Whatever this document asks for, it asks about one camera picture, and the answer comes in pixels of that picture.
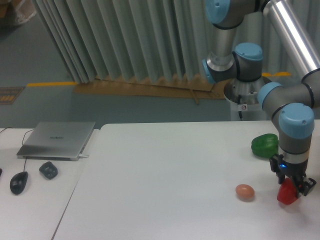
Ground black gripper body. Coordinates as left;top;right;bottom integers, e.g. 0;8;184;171
269;154;308;178

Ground red bell pepper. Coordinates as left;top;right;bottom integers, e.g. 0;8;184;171
277;178;298;205

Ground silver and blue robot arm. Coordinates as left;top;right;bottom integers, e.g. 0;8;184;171
202;0;320;196

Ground green bell pepper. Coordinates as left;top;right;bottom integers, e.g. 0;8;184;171
251;133;279;159

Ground brown egg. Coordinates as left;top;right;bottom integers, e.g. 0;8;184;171
235;184;255;200

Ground pale green pleated curtain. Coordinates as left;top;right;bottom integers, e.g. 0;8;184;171
33;0;284;89

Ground silver closed laptop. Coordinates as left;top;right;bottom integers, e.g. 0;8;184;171
16;121;96;161

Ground black earbuds case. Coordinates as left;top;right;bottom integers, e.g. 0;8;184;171
39;161;59;180

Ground black computer mouse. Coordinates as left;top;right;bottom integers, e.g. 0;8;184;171
9;171;29;195

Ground floor warning sticker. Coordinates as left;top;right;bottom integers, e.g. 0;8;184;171
0;86;25;105

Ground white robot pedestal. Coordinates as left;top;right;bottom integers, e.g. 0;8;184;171
223;76;271;121

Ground white laptop cable plug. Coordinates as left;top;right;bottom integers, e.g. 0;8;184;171
78;154;89;159

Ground black mouse cable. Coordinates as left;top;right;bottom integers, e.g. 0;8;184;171
0;127;36;173

